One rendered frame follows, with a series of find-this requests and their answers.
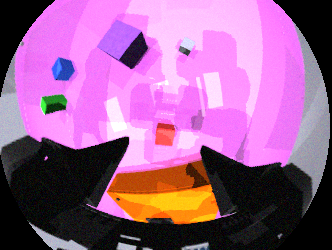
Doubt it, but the blue block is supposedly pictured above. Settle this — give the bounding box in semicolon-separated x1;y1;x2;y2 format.
52;57;74;81

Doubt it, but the purple cube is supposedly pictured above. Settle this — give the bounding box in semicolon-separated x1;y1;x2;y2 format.
97;20;147;69

